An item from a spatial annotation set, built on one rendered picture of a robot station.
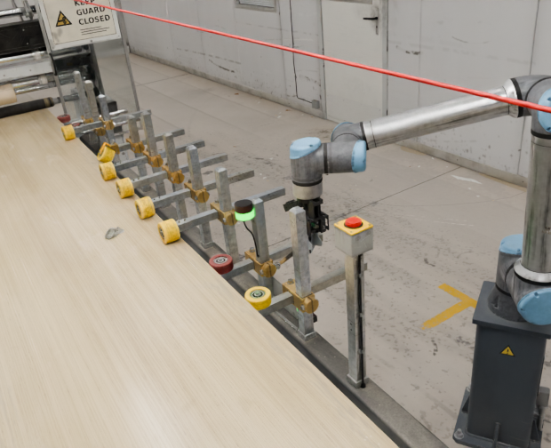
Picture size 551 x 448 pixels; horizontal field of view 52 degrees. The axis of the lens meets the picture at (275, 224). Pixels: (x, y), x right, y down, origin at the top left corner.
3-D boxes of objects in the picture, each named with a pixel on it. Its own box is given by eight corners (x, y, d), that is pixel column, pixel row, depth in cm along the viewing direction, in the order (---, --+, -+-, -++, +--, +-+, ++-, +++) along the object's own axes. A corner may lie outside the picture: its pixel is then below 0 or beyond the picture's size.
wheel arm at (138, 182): (225, 158, 268) (224, 151, 266) (228, 160, 265) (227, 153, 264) (123, 188, 247) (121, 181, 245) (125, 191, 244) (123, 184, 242)
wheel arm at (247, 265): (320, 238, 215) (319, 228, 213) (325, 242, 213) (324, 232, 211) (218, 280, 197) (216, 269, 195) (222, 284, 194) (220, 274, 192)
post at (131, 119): (151, 200, 307) (132, 114, 284) (153, 203, 304) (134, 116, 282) (145, 202, 305) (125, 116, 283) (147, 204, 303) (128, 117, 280)
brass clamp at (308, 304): (297, 290, 188) (296, 276, 186) (321, 309, 178) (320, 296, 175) (281, 297, 186) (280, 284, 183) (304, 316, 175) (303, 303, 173)
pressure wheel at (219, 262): (229, 277, 202) (225, 250, 197) (240, 287, 196) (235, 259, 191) (209, 285, 199) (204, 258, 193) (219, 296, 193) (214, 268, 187)
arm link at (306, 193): (285, 180, 171) (312, 171, 175) (287, 195, 173) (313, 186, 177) (302, 189, 164) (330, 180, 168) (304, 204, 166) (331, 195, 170)
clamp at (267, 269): (258, 259, 207) (256, 246, 205) (277, 275, 197) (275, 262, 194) (243, 264, 205) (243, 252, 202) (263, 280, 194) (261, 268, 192)
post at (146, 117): (165, 204, 284) (147, 109, 261) (168, 205, 281) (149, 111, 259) (159, 205, 283) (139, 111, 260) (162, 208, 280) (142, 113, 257)
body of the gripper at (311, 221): (309, 239, 171) (307, 204, 166) (293, 229, 178) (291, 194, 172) (330, 231, 175) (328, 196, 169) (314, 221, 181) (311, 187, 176)
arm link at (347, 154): (365, 132, 168) (323, 134, 169) (368, 146, 158) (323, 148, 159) (365, 162, 172) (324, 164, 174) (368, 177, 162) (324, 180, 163)
